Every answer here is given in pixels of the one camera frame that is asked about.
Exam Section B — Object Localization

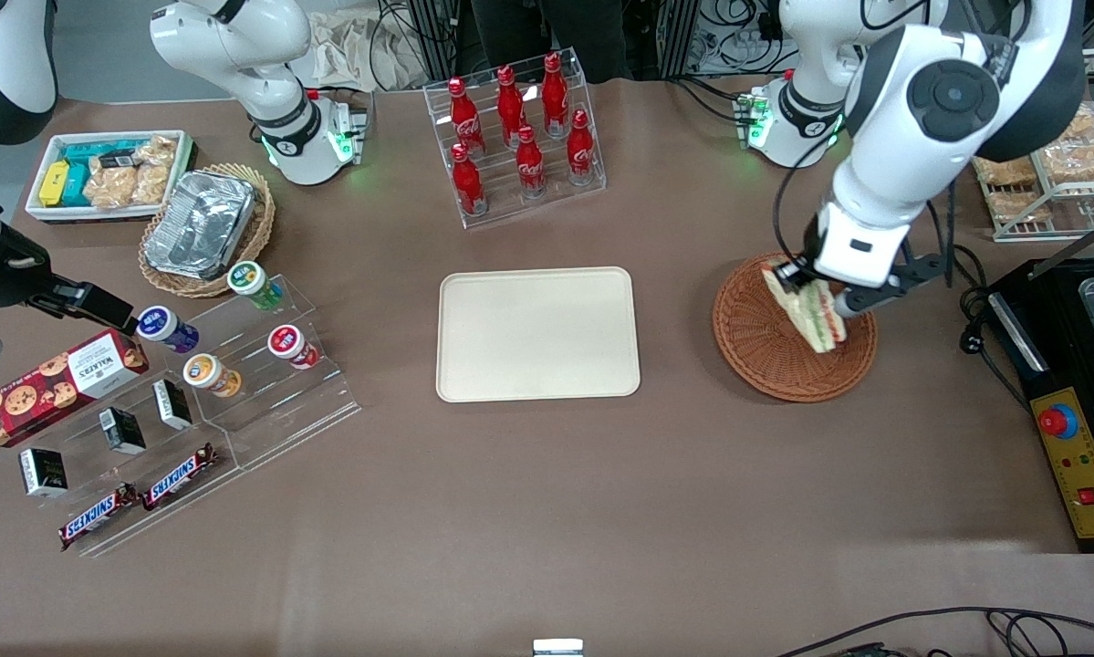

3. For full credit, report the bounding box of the brown round wicker basket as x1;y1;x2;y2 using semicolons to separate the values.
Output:
712;252;879;403

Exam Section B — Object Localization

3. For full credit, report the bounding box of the tan oval wicker basket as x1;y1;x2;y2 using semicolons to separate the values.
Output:
138;163;276;299

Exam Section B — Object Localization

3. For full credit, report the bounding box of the black floor cable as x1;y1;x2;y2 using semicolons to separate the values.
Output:
773;606;1094;657

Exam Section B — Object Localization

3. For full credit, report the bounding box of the clear acrylic stepped display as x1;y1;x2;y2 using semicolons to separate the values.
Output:
0;273;363;558

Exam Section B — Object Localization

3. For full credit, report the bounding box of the red cola bottle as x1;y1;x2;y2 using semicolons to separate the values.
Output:
542;52;571;138
447;77;487;158
516;124;547;199
451;143;487;217
566;109;597;186
496;66;527;149

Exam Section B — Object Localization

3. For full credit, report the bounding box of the triangular sandwich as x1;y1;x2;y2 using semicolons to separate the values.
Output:
760;260;849;356

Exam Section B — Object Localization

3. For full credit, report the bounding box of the beige plastic tray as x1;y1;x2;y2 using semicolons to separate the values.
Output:
435;266;642;403

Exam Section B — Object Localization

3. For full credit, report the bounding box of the person in black clothes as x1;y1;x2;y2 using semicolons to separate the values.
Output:
469;0;636;84

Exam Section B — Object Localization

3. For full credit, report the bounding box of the teal snack box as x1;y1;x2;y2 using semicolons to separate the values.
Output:
57;139;149;208

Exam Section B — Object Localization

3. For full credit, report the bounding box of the red lid snack cup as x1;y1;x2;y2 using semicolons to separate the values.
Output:
266;324;320;370

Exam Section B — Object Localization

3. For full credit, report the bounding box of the purple snack cup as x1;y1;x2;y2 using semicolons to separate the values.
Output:
135;305;201;355

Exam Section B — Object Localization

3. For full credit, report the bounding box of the yellow emergency stop box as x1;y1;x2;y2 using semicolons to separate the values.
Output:
1028;387;1094;540

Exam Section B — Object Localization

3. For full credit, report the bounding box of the white plastic bin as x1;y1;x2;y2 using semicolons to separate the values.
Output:
24;130;197;224

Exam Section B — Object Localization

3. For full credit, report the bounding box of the cracker snack pack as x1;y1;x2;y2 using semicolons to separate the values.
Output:
133;136;177;205
84;153;139;210

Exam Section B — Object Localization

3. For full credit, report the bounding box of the orange snack cup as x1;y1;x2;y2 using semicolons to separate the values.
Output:
182;353;243;399

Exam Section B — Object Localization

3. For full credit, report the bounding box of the cracker pack on rack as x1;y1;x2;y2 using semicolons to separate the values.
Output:
987;189;1056;226
973;156;1041;189
1056;102;1094;144
1039;140;1094;184

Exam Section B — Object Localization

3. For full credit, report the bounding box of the yellow snack box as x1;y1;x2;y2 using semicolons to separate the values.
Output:
37;161;72;208

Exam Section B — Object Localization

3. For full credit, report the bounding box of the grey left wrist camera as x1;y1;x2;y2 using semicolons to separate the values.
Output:
832;253;952;318

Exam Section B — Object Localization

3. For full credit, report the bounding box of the red Walkers cookie box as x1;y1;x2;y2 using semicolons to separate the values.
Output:
0;328;150;449

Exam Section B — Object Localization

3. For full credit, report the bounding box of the small black box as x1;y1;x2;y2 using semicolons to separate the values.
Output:
99;406;147;456
19;446;69;499
151;378;194;432

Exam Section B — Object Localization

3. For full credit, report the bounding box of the wire snack rack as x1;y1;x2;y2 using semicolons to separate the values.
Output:
972;49;1094;244

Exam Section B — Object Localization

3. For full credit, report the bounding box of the green lid snack cup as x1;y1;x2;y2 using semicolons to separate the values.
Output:
226;260;286;312

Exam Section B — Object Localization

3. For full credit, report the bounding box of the clear acrylic bottle rack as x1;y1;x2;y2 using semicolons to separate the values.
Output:
422;47;608;230

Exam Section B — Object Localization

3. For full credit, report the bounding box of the crumpled beige paper bag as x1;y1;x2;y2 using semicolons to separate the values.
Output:
312;7;431;93

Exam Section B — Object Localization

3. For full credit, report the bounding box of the aluminium foil tray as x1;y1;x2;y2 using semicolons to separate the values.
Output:
142;170;257;281

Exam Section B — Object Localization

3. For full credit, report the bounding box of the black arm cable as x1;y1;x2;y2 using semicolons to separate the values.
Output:
775;157;839;266

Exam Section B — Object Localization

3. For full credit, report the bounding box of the black cable bundle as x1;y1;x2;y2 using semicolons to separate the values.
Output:
682;0;789;78

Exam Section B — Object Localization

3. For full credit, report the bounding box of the Snickers bar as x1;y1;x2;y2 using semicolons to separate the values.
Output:
141;443;220;511
58;483;142;552

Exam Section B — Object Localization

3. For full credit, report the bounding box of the black machine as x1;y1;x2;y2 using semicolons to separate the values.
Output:
983;206;1094;555

